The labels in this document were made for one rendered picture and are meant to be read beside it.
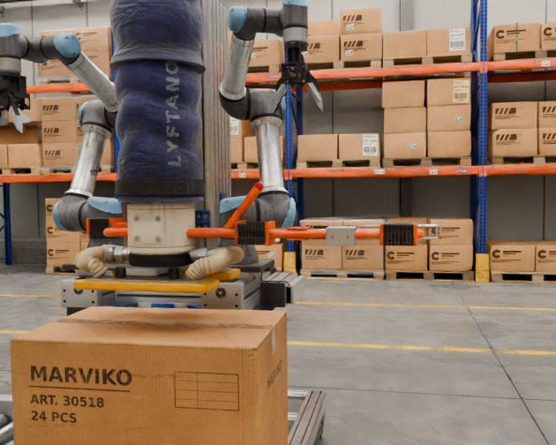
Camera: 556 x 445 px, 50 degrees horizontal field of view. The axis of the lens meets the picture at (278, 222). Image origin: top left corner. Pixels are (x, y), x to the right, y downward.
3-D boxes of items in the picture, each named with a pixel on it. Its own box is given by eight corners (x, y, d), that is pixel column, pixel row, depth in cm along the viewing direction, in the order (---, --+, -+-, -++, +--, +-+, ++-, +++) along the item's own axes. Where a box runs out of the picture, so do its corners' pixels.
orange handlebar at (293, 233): (62, 239, 155) (62, 225, 155) (116, 231, 185) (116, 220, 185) (424, 243, 136) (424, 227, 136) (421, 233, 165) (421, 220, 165)
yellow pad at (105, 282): (72, 290, 143) (71, 268, 142) (93, 283, 152) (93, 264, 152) (206, 293, 136) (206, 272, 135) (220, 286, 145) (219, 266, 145)
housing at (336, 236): (325, 246, 140) (325, 227, 140) (328, 244, 147) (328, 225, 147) (355, 246, 139) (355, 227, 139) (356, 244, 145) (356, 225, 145)
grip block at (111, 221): (86, 235, 181) (86, 218, 181) (100, 232, 189) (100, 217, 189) (111, 235, 179) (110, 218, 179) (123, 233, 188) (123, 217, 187)
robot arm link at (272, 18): (259, 12, 189) (267, 2, 179) (293, 15, 192) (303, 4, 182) (259, 37, 190) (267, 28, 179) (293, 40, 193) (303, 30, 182)
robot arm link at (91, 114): (77, 226, 211) (110, 92, 227) (45, 226, 216) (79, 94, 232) (98, 237, 221) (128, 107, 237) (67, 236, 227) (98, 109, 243)
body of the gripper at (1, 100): (31, 111, 194) (29, 74, 194) (7, 109, 187) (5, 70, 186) (16, 113, 198) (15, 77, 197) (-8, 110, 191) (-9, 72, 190)
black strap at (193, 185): (98, 196, 143) (98, 179, 143) (140, 195, 166) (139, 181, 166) (186, 195, 139) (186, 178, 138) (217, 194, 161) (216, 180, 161)
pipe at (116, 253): (77, 274, 144) (76, 250, 144) (123, 261, 169) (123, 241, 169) (209, 276, 137) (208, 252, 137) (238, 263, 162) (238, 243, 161)
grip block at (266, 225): (233, 246, 144) (233, 222, 143) (244, 243, 153) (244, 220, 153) (267, 246, 142) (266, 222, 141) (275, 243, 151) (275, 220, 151)
